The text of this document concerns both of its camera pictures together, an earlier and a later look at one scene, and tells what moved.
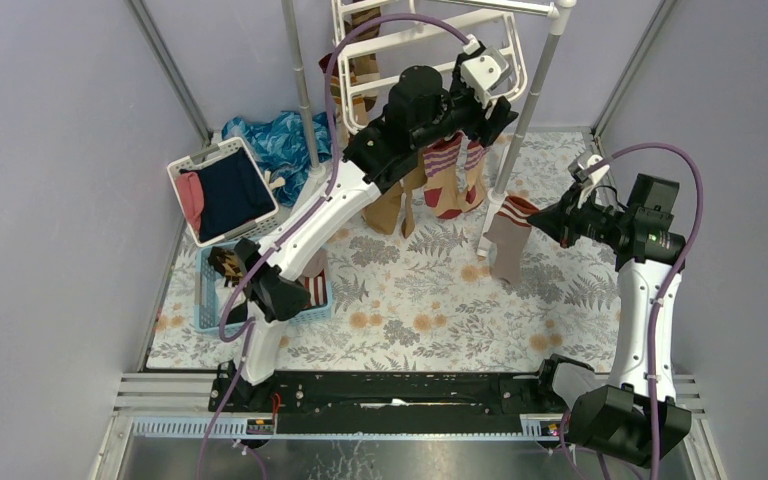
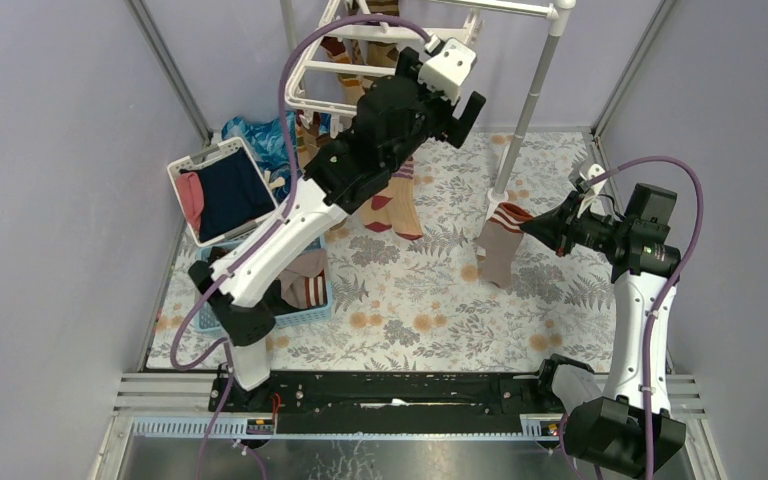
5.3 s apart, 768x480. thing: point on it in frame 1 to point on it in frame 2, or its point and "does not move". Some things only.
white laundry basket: x=261 y=226 does not move
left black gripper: x=492 y=120 to x=438 y=114
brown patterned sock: x=361 y=69 to x=381 y=53
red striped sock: x=442 y=193 to x=375 y=214
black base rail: x=394 y=402 does not move
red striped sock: x=474 y=160 to x=405 y=211
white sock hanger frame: x=376 y=40 to x=465 y=29
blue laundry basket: x=208 y=309 does not move
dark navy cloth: x=234 y=193 does not move
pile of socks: x=313 y=279 does not move
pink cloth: x=191 y=196 does not move
